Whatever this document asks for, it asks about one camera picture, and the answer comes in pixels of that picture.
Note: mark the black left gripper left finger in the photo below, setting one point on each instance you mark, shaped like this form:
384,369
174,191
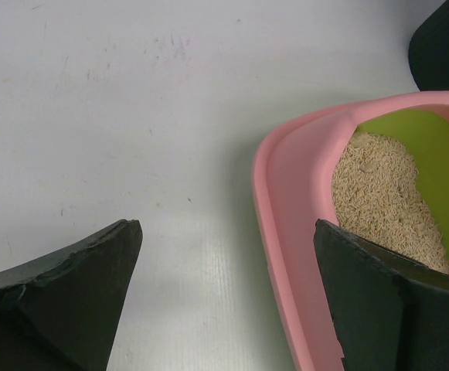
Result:
61,311

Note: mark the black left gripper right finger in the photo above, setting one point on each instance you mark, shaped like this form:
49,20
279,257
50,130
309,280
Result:
389,312

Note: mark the pink litter box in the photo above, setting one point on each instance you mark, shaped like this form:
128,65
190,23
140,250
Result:
292,174

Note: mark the beige litter pellets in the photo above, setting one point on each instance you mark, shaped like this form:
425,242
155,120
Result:
374,190

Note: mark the black ribbed trash bin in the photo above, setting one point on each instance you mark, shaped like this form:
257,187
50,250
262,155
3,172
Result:
428,52

